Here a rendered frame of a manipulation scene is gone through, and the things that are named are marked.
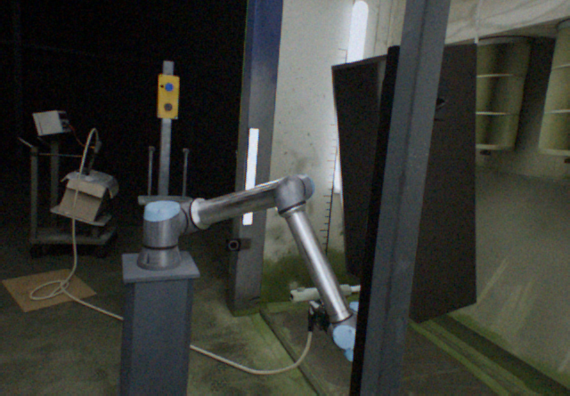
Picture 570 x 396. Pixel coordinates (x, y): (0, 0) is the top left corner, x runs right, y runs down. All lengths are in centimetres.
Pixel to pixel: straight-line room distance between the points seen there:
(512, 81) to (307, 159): 141
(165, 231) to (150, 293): 26
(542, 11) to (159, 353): 266
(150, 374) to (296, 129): 164
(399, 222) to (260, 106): 200
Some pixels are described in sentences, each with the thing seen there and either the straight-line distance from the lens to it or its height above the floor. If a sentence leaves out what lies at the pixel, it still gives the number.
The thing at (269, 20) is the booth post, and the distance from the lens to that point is 268.
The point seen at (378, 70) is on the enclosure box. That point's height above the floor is 165.
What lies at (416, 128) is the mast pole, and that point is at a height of 130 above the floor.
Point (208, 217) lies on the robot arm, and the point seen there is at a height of 86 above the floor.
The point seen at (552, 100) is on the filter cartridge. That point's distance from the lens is 279.
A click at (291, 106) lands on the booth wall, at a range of 268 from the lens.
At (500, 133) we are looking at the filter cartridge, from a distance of 310.
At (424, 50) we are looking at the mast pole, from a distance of 69.
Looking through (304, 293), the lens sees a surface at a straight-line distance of 191.
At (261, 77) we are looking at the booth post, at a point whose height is 159.
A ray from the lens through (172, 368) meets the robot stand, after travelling 199.
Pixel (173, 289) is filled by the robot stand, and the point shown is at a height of 57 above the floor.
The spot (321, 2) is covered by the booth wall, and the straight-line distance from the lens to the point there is 285.
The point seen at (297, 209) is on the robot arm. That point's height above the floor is 99.
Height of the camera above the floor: 129
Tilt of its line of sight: 8 degrees down
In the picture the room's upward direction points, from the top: 5 degrees clockwise
